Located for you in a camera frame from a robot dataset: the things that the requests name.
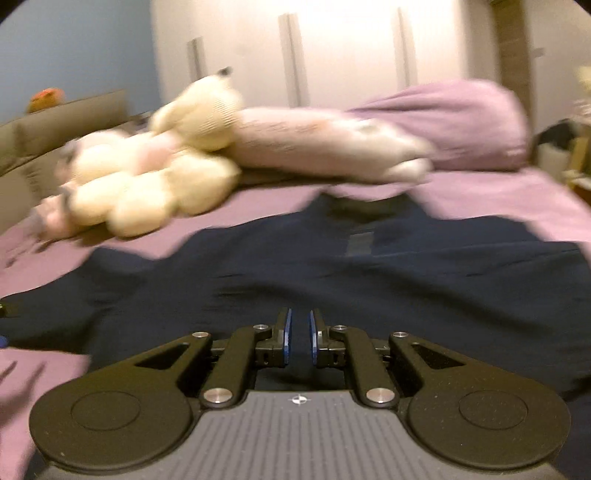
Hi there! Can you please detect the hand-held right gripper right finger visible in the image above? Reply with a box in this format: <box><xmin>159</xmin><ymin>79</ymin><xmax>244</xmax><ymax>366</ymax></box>
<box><xmin>308</xmin><ymin>307</ymin><xmax>463</xmax><ymax>410</ymax></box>

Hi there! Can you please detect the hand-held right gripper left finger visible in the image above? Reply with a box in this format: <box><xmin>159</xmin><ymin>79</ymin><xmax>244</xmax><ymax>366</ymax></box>
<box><xmin>131</xmin><ymin>307</ymin><xmax>294</xmax><ymax>410</ymax></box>

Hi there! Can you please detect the navy blue shirt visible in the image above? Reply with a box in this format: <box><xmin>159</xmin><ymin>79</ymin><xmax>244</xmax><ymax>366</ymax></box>
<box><xmin>0</xmin><ymin>190</ymin><xmax>591</xmax><ymax>403</ymax></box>

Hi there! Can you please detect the long pink plush pillow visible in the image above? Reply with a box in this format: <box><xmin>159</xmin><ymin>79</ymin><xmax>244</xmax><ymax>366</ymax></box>
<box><xmin>228</xmin><ymin>107</ymin><xmax>435</xmax><ymax>184</ymax></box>

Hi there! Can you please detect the cream and pink plush toy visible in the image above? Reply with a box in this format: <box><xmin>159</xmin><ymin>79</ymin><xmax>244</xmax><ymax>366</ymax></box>
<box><xmin>30</xmin><ymin>129</ymin><xmax>243</xmax><ymax>241</ymax></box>

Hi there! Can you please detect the purple bed sheet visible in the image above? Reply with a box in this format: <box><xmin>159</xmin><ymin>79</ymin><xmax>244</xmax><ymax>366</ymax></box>
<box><xmin>0</xmin><ymin>166</ymin><xmax>591</xmax><ymax>480</ymax></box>

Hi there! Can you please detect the purple pillow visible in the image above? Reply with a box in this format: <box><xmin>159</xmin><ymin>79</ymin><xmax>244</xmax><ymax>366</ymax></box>
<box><xmin>346</xmin><ymin>78</ymin><xmax>532</xmax><ymax>172</ymax></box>

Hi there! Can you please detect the white wardrobe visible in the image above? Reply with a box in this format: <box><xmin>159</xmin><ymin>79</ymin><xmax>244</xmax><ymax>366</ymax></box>
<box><xmin>151</xmin><ymin>0</ymin><xmax>502</xmax><ymax>114</ymax></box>

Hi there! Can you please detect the olive green sofa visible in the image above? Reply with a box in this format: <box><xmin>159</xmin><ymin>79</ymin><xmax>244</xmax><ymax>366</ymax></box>
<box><xmin>0</xmin><ymin>89</ymin><xmax>132</xmax><ymax>217</ymax></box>

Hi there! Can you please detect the black bag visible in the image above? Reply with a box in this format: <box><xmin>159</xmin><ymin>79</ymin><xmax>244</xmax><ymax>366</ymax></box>
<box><xmin>538</xmin><ymin>119</ymin><xmax>579</xmax><ymax>151</ymax></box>

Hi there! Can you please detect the yellow side shelf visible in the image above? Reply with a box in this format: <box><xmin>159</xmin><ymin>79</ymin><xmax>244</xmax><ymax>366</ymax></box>
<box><xmin>564</xmin><ymin>131</ymin><xmax>591</xmax><ymax>197</ymax></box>

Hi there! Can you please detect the orange plush toy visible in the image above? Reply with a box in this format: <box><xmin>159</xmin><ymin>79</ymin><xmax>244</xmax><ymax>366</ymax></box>
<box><xmin>27</xmin><ymin>87</ymin><xmax>66</xmax><ymax>114</ymax></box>

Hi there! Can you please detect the cream corduroy plush toy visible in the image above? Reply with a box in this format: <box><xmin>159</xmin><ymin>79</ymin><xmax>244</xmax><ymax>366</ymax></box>
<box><xmin>150</xmin><ymin>67</ymin><xmax>245</xmax><ymax>153</ymax></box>

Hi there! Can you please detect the metal wardrobe handle pair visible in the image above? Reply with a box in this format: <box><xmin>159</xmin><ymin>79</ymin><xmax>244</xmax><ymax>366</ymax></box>
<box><xmin>392</xmin><ymin>8</ymin><xmax>413</xmax><ymax>89</ymax></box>
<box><xmin>186</xmin><ymin>36</ymin><xmax>206</xmax><ymax>83</ymax></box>
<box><xmin>278</xmin><ymin>13</ymin><xmax>309</xmax><ymax>108</ymax></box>

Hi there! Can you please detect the brown wooden wall panel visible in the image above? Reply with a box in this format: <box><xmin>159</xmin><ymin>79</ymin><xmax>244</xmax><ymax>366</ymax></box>
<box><xmin>490</xmin><ymin>0</ymin><xmax>537</xmax><ymax>137</ymax></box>

